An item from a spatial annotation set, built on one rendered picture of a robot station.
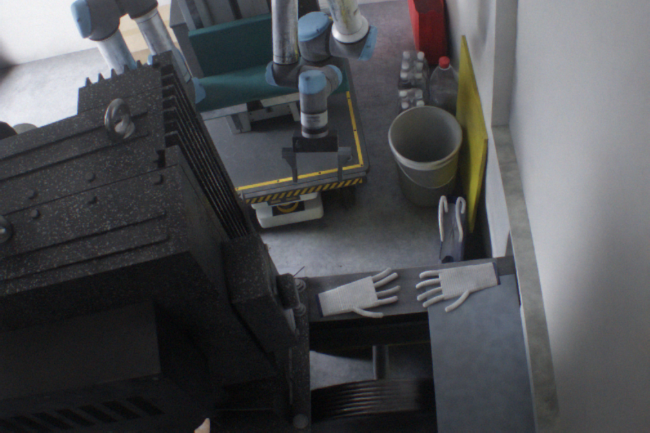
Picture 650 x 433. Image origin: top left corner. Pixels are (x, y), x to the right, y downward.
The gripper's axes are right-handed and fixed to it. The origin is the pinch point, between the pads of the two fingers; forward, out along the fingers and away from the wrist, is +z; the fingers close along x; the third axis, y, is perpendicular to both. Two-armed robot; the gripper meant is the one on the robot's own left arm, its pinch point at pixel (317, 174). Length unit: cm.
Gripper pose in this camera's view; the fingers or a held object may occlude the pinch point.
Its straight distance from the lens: 203.3
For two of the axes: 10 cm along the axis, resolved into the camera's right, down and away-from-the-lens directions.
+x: 10.0, -0.1, -0.8
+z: 0.4, 8.9, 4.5
